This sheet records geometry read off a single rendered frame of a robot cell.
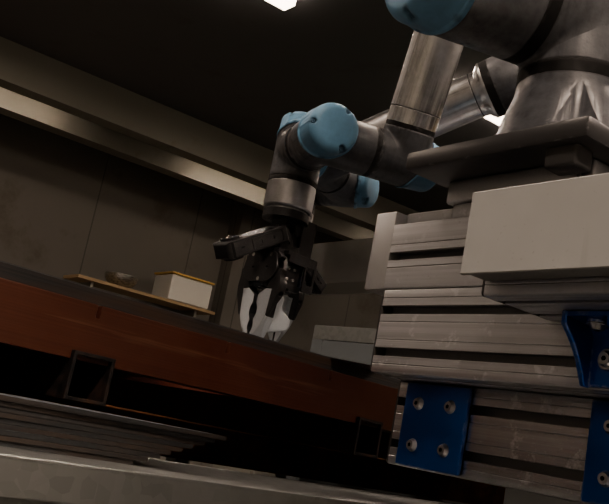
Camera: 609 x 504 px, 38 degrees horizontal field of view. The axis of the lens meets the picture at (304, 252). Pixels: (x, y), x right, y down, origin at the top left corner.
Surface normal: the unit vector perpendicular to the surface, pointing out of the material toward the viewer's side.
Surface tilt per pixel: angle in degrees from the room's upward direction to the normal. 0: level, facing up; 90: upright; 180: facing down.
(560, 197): 90
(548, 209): 90
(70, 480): 90
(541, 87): 73
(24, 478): 90
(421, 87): 108
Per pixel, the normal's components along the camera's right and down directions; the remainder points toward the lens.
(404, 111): -0.47, -0.02
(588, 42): -0.08, -0.22
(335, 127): 0.32, -0.14
